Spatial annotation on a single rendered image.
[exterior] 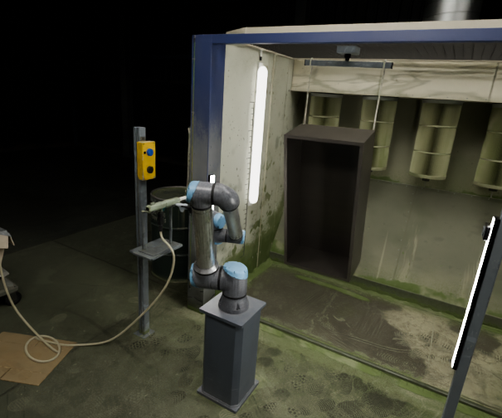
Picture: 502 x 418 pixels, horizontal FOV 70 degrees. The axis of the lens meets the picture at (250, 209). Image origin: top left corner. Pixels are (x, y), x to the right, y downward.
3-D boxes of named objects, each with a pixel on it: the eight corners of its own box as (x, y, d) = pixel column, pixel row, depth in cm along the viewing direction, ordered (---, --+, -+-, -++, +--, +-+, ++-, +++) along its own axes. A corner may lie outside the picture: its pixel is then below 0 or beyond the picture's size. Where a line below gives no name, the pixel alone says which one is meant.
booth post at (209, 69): (187, 308, 328) (192, 34, 260) (199, 299, 343) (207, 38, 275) (202, 314, 320) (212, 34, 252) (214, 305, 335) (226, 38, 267)
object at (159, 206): (150, 236, 244) (149, 204, 237) (145, 235, 246) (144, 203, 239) (195, 218, 285) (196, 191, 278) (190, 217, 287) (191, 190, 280)
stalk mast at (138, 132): (144, 329, 295) (139, 126, 246) (149, 332, 293) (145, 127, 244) (138, 332, 290) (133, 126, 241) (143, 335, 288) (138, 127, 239)
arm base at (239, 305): (238, 318, 211) (239, 303, 208) (212, 307, 220) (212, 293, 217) (254, 303, 227) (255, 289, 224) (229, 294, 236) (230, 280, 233)
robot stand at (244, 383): (235, 414, 222) (241, 326, 203) (196, 392, 237) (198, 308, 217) (259, 383, 248) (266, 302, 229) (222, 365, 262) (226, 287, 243)
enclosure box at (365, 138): (299, 245, 354) (301, 123, 299) (360, 260, 326) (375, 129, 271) (284, 263, 327) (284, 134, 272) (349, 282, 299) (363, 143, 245)
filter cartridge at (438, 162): (443, 187, 364) (463, 101, 341) (445, 192, 331) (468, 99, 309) (405, 181, 377) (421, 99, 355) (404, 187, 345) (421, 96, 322)
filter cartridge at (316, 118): (330, 166, 428) (340, 93, 402) (336, 172, 394) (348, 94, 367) (299, 164, 428) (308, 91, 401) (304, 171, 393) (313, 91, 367)
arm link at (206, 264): (217, 295, 217) (212, 192, 173) (189, 292, 219) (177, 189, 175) (222, 277, 229) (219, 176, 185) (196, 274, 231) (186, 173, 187)
